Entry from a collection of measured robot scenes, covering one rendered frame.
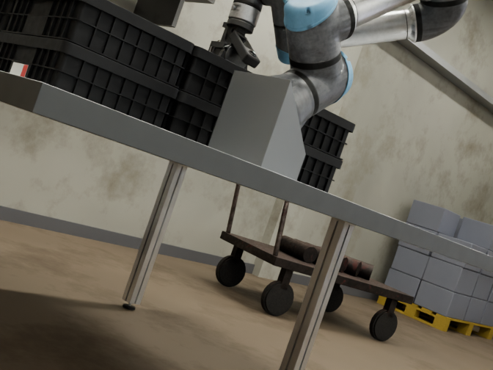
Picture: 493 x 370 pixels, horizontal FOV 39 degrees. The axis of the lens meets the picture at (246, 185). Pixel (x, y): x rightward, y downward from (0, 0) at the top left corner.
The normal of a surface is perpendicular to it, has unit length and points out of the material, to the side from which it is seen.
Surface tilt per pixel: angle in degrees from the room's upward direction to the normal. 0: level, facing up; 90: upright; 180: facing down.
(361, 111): 90
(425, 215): 90
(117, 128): 90
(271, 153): 90
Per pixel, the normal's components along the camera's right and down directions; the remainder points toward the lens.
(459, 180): 0.68, 0.23
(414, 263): -0.64, -0.22
